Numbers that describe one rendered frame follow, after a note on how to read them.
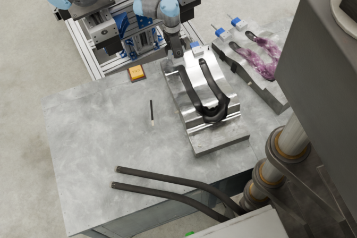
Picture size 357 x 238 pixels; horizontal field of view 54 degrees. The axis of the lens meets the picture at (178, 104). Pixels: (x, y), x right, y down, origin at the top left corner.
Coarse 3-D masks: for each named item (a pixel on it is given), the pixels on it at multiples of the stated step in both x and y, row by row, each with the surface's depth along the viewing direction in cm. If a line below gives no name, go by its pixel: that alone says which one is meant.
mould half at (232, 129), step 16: (160, 64) 174; (176, 64) 172; (192, 64) 171; (208, 64) 171; (176, 80) 168; (192, 80) 168; (224, 80) 166; (176, 96) 164; (208, 96) 159; (192, 112) 155; (192, 128) 159; (208, 128) 159; (224, 128) 159; (240, 128) 158; (192, 144) 156; (208, 144) 156; (224, 144) 157
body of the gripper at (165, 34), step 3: (165, 33) 161; (168, 33) 153; (171, 33) 153; (174, 33) 153; (177, 33) 154; (180, 33) 161; (165, 36) 160; (180, 36) 160; (165, 39) 165; (168, 39) 159; (180, 39) 160; (168, 42) 159; (168, 45) 160
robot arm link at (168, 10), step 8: (168, 0) 142; (176, 0) 142; (160, 8) 142; (168, 8) 140; (176, 8) 141; (160, 16) 144; (168, 16) 143; (176, 16) 144; (168, 24) 147; (176, 24) 148
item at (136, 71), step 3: (135, 66) 179; (138, 66) 179; (129, 69) 178; (132, 69) 178; (135, 69) 178; (138, 69) 178; (141, 69) 178; (132, 72) 177; (135, 72) 177; (138, 72) 177; (141, 72) 177; (132, 75) 176; (135, 75) 176; (138, 75) 176; (141, 75) 177; (132, 78) 177; (135, 78) 178
